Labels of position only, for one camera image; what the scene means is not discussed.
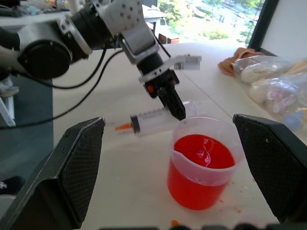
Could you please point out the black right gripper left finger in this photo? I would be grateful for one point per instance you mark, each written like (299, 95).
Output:
(72, 167)

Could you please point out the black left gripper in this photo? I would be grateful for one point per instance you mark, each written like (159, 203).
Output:
(165, 81)

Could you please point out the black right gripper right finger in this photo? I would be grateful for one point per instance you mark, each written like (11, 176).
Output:
(275, 163)

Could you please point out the clear plastic syringe orange tip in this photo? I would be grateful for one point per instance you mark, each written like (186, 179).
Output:
(153, 121)

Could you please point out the clear cup with red liquid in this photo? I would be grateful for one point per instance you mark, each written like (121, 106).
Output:
(199, 177)

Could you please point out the dark shoe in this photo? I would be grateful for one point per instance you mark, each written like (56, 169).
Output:
(10, 185)

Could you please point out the pink cloth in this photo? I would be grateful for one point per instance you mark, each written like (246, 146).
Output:
(230, 64)

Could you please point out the clear plastic bag with items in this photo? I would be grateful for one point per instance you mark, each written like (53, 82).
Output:
(275, 83)

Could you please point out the white background table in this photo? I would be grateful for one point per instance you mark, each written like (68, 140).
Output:
(153, 14)

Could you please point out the white board panel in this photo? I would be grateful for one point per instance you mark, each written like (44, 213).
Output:
(287, 24)

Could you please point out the dark window frame post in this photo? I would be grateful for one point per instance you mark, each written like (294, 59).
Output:
(262, 21)

